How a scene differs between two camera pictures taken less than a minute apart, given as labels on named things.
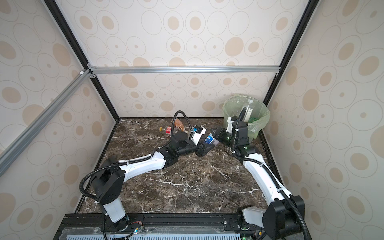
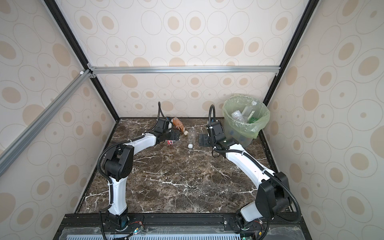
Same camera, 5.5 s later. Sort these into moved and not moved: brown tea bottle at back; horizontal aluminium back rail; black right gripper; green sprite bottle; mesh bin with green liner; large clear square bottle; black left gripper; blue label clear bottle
Moved: black left gripper; blue label clear bottle; black right gripper; large clear square bottle
Not moved: brown tea bottle at back; horizontal aluminium back rail; mesh bin with green liner; green sprite bottle
